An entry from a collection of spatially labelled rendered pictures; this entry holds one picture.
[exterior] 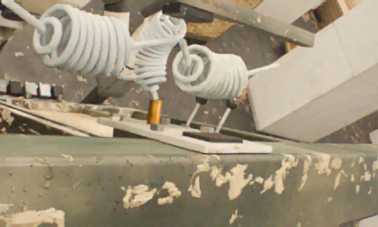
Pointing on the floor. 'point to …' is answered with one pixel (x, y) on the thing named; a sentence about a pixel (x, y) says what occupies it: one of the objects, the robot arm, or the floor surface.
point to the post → (94, 98)
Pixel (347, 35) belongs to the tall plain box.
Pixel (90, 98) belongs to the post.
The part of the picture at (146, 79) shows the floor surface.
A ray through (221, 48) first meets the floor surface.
